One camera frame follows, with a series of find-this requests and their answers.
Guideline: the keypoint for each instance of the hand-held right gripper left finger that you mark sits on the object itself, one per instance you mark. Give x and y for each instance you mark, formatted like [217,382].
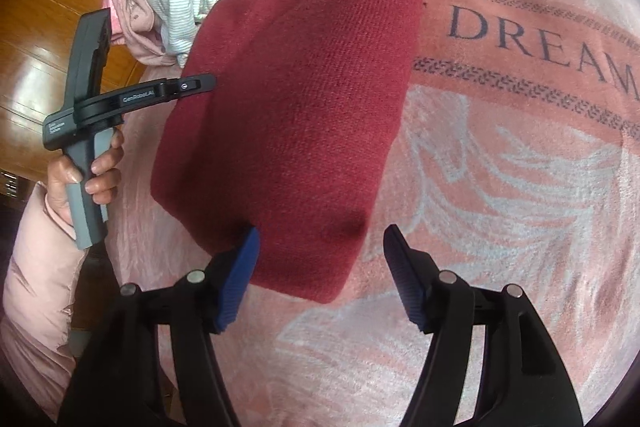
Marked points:
[241,277]

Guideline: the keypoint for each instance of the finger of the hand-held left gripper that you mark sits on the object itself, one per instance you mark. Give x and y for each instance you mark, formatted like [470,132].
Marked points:
[192,84]

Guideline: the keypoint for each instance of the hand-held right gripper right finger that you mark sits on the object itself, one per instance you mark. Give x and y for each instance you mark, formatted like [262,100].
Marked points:
[404,279]

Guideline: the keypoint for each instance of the dark red knit sweater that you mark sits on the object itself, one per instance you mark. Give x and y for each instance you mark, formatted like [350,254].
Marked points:
[300,107]

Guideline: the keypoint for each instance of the person's left forearm pink sleeve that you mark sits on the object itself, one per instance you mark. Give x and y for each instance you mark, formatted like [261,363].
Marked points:
[35,297]

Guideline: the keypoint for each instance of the person's left hand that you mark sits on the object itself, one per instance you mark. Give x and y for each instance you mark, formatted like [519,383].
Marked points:
[65,179]

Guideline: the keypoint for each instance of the pale pink garment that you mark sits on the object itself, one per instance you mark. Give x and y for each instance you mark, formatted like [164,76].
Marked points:
[137,32]

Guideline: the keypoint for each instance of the pink printed blanket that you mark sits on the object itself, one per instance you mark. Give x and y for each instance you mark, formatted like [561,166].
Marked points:
[500,217]

